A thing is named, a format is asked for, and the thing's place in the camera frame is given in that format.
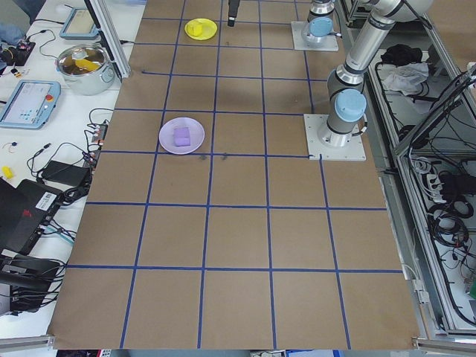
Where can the white crumpled cloth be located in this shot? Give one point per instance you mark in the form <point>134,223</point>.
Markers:
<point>405,78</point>

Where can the blue cloth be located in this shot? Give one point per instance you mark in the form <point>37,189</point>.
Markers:
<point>9,33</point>

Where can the yellow plate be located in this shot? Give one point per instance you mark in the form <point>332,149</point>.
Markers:
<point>210,29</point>

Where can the aluminium profile bar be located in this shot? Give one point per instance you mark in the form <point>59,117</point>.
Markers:
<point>444,343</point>
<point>26,341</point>

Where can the black flat device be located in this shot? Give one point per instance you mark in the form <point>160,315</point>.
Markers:
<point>26,277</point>

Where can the small yellow object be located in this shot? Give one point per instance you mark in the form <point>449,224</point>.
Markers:
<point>7,172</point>

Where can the black power brick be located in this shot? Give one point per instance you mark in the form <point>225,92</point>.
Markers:
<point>63,173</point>

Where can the black cloth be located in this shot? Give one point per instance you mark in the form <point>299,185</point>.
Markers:
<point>401,54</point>

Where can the grey metal bracket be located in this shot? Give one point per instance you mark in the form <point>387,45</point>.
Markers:
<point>418,290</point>

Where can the white power strip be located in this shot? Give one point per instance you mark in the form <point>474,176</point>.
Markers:
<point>433,184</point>

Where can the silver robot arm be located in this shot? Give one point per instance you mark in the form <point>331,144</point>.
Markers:
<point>321,26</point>
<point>362,44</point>

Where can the yellow foam block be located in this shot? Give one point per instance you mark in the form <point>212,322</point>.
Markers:
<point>195,28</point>

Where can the aluminium profile post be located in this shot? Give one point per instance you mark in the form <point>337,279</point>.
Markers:
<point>111,41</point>

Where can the V-shaped metal bar frame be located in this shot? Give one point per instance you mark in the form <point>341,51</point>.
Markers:
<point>431,113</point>

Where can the glass pot lid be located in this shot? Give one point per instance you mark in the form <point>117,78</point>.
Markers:
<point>72,55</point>

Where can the teach pendant with lit screen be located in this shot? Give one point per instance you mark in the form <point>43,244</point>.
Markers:
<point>26,106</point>

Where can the yellow piece inside pot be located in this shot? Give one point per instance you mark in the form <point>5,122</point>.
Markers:
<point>87,65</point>

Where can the black electronics board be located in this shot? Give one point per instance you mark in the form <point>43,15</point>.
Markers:
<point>20,52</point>

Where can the purple foam block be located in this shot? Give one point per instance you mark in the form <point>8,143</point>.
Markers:
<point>181,137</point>

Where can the purple plate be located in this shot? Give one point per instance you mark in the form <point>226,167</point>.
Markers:
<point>195,130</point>

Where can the teach pendant with dark screen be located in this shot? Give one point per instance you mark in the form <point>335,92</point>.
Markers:
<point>78,24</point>

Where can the steel cooking pot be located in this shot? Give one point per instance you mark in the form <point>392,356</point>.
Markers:
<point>89,85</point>

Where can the slim hub with red plugs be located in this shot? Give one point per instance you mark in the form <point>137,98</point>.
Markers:
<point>97,139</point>

